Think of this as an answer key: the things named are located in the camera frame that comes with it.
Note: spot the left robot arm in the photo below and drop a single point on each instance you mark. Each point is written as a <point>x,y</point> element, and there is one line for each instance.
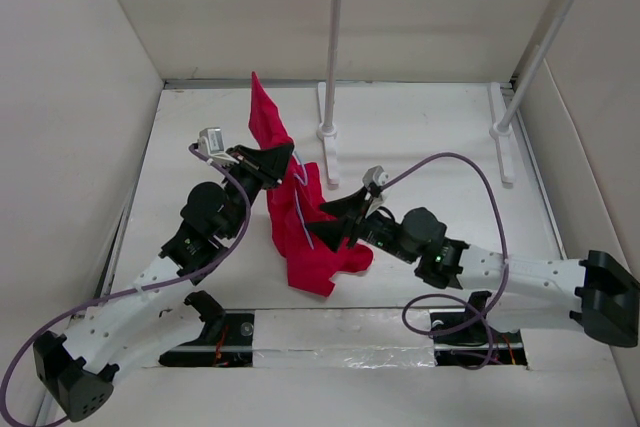
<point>81,366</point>

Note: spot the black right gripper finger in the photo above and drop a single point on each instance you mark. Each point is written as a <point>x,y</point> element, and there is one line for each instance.
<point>334,234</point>
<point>354,206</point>

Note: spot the red t shirt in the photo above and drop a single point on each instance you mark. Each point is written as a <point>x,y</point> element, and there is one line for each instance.
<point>310,265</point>

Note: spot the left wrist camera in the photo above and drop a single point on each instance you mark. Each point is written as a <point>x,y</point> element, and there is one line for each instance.
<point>210,142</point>

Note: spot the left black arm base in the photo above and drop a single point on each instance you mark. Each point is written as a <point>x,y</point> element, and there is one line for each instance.
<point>225,341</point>

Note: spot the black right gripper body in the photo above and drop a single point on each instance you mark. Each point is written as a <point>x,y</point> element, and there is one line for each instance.
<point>380,231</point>

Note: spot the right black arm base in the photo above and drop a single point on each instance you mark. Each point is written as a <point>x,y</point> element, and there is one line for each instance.
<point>467,348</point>

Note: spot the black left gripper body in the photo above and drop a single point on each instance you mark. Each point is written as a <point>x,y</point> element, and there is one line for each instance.
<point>235,193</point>

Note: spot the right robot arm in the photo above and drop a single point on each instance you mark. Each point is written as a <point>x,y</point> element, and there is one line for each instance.
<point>596,295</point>

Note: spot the white clothes rack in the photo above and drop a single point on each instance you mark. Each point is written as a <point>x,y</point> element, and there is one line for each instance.
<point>503,112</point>

